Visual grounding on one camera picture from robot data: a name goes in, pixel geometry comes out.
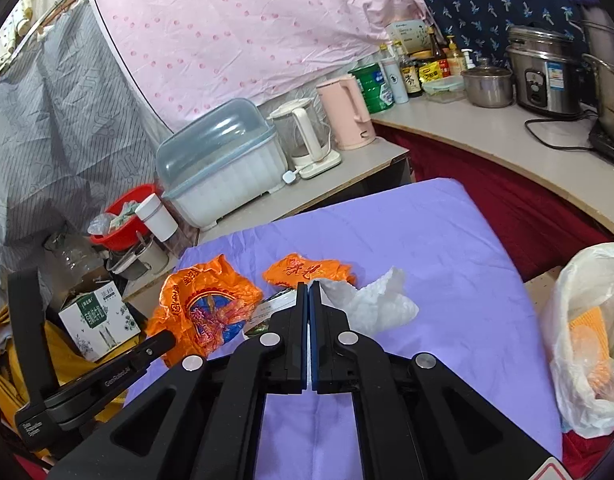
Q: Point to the white blender cup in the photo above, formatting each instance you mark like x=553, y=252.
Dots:
x=159, y=220

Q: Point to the small steel pot with lid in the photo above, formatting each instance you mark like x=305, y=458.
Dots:
x=487, y=85

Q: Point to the blue floral cloth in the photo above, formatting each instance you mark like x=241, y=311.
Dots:
x=487, y=5

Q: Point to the white carton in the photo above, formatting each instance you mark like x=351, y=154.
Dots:
x=412, y=35

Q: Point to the yellow cloth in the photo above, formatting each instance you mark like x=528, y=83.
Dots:
x=67, y=360

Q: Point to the green tin can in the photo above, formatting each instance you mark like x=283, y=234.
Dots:
x=372, y=85

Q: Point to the dark red cloth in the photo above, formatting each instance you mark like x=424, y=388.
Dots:
x=487, y=195

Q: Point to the white paper towel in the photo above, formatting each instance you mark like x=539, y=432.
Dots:
x=377, y=305

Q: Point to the steel rice cooker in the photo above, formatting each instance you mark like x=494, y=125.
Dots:
x=547, y=75

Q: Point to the white glass electric kettle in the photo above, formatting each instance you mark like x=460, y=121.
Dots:
x=307, y=130

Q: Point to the yellow packet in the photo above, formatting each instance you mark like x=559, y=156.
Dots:
x=429, y=72

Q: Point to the orange foil wrapper blue print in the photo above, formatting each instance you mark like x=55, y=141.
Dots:
x=207, y=305

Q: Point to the brown sauce bottle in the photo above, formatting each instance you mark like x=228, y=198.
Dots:
x=437, y=55

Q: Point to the black induction cooker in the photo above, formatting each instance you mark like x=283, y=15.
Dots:
x=609, y=145

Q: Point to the clear plastic food container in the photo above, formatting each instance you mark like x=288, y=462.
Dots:
x=443, y=90

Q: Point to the pink electric kettle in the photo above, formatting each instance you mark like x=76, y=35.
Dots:
x=342, y=110

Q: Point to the white green cardboard box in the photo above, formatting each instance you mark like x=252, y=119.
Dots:
x=97, y=325

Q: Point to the purple tablecloth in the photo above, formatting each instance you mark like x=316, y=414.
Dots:
x=437, y=285

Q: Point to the tall steel pot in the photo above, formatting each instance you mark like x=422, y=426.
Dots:
x=604, y=35

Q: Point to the yellow capped bottle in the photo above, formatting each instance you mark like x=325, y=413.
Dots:
x=455, y=60

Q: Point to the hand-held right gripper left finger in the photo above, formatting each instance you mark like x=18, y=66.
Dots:
x=301, y=320

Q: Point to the pink dotted curtain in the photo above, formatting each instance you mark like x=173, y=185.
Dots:
x=237, y=35

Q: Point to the orange foil wrapper red print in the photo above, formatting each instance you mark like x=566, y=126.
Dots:
x=307, y=270

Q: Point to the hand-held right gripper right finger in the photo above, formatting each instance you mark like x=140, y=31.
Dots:
x=319, y=330

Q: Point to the white plastic bag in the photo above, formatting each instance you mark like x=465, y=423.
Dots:
x=562, y=360

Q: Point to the white dish drainer with lid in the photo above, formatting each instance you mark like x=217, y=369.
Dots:
x=227, y=185

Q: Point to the green paper box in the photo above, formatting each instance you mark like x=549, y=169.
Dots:
x=274, y=310

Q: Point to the white blue bottle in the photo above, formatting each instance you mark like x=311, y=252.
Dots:
x=394, y=85

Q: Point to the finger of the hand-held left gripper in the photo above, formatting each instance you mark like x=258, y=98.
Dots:
x=157, y=347

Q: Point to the red plastic basin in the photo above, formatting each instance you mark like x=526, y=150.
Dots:
x=122, y=215

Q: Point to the grey striped curtain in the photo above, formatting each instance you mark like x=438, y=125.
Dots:
x=62, y=135

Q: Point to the small orange foam net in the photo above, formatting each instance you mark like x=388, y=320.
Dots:
x=599, y=375

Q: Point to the dark soy sauce bottle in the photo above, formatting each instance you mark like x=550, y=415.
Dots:
x=412, y=80

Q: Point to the grey plastic container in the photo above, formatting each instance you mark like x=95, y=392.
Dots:
x=124, y=265

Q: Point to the white power plug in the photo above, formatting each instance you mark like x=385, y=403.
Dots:
x=292, y=177

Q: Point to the clear glass jar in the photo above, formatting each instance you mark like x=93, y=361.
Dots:
x=72, y=260

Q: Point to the yellow foam net sleeve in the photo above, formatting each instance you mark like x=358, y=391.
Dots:
x=589, y=330

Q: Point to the white pump bottle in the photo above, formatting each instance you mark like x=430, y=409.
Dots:
x=468, y=60

